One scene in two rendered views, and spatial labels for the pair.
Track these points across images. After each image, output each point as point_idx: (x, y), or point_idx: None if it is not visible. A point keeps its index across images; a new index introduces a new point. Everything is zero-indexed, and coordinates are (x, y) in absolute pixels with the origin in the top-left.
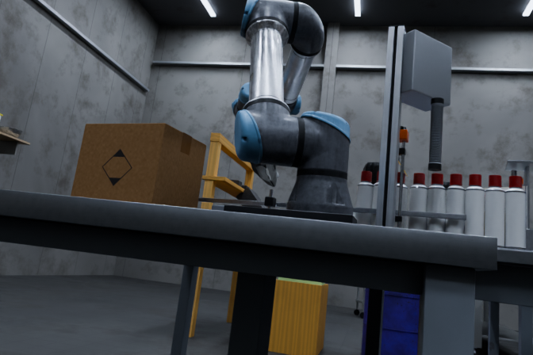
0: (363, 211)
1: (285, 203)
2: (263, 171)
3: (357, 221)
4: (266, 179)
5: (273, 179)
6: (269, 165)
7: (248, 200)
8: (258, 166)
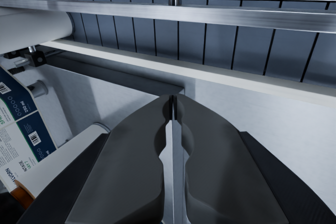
0: None
1: (143, 4)
2: (201, 151)
3: (44, 13)
4: (193, 106)
5: (156, 98)
6: (126, 175)
7: (309, 11)
8: (244, 223)
